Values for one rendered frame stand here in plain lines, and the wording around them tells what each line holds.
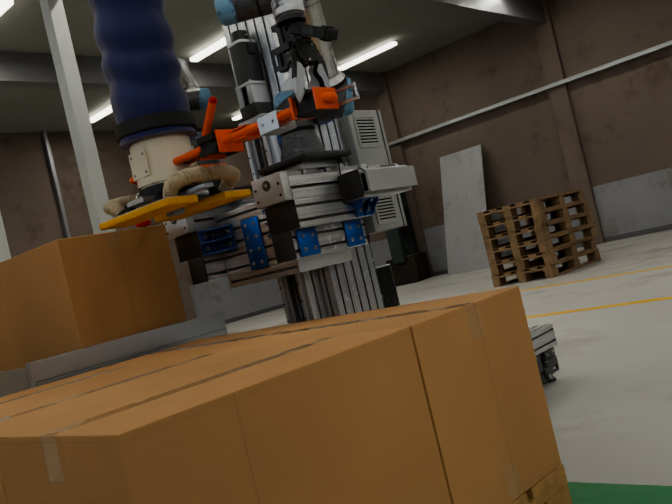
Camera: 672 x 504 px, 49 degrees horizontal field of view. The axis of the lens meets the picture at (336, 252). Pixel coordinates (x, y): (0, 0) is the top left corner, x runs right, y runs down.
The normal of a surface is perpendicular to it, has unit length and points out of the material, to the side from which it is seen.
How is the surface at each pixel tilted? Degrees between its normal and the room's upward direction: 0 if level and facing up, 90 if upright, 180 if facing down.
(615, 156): 90
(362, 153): 90
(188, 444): 90
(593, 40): 90
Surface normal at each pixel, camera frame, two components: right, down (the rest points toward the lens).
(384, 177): 0.73, -0.18
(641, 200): -0.65, 0.15
